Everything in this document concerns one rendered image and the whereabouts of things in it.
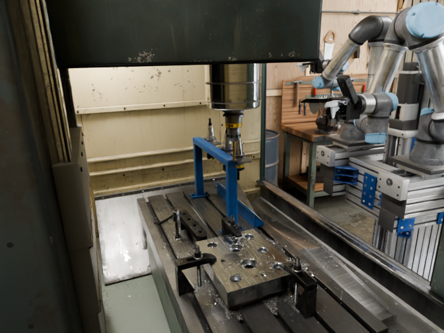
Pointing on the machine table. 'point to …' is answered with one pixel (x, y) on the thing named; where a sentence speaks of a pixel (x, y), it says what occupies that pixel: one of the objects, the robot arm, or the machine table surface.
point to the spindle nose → (232, 86)
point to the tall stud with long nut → (176, 222)
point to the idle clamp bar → (185, 220)
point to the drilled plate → (255, 289)
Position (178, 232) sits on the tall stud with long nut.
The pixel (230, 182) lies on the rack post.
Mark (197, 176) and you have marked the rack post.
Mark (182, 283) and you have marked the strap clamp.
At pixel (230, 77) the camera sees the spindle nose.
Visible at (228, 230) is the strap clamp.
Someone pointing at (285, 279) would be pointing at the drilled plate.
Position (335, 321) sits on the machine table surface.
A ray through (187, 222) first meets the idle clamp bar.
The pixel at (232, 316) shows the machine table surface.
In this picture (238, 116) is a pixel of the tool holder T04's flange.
